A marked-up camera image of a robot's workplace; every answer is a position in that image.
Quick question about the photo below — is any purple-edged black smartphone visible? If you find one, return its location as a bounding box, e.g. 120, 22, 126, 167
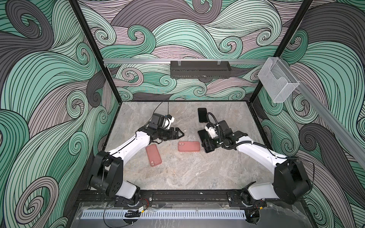
198, 130, 211, 150

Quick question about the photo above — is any pink phone case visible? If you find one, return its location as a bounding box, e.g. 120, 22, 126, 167
178, 141, 201, 152
145, 144, 162, 167

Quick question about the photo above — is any black phone case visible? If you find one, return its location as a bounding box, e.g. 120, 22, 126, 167
198, 108, 208, 123

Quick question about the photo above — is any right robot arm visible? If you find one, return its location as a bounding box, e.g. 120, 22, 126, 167
198, 112, 312, 206

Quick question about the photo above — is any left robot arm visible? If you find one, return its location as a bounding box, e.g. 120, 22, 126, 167
88, 114, 184, 200

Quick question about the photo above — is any black wall tray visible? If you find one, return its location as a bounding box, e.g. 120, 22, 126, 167
170, 60, 232, 79

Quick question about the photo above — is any clear acrylic wall holder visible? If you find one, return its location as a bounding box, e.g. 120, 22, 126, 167
258, 57, 299, 103

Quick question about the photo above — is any aluminium wall rail back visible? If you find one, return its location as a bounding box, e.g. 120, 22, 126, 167
103, 58, 266, 65

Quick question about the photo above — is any aluminium wall rail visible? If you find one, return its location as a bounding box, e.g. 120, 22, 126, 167
103, 58, 266, 65
282, 60, 365, 168

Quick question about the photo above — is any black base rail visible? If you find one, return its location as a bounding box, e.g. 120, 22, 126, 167
76, 189, 303, 203

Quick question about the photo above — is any white slotted cable duct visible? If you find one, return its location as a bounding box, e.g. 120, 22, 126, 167
80, 209, 246, 220

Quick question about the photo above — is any aluminium wall rail right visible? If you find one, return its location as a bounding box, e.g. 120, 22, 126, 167
282, 60, 365, 168

